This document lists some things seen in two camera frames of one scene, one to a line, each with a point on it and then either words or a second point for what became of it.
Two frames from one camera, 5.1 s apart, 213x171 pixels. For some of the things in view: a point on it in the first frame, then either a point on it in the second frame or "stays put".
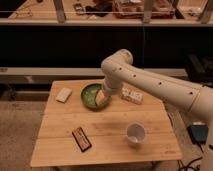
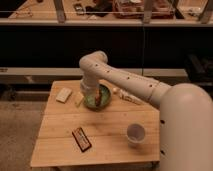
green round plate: [88, 96] stays put
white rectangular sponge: [63, 95] stays put
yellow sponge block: [99, 97] → [77, 97]
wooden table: [84, 124] stays put
